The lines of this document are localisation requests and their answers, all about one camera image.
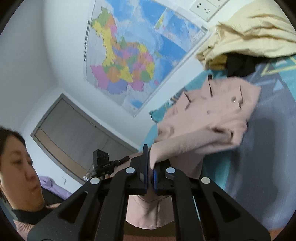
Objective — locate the mustard garment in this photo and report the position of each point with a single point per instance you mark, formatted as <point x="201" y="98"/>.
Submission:
<point x="218" y="62"/>

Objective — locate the person's torso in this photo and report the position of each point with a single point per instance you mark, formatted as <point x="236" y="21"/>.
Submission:
<point x="20" y="228"/>

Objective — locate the cream garment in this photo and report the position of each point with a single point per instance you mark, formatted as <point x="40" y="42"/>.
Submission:
<point x="249" y="34"/>

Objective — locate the teal grey patterned bed sheet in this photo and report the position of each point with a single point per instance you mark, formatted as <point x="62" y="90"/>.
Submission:
<point x="266" y="150"/>

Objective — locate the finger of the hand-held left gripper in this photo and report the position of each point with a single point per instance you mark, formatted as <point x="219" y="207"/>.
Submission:
<point x="120" y="160"/>

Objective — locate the grey sliding door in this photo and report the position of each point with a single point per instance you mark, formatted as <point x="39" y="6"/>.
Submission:
<point x="69" y="139"/>

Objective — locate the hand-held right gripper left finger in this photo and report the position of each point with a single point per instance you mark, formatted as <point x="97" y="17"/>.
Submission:
<point x="145" y="166"/>

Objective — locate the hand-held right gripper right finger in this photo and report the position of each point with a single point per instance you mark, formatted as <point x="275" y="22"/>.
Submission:
<point x="155" y="182"/>

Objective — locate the pink garment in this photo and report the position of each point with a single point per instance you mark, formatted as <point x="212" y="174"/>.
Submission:
<point x="208" y="111"/>

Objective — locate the colourful wall map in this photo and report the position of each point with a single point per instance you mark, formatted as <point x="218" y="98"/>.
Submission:
<point x="138" y="46"/>

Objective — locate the black garment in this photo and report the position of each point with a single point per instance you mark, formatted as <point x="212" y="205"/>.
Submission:
<point x="240" y="64"/>

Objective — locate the purple cloth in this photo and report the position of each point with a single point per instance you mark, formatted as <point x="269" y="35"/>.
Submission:
<point x="50" y="185"/>

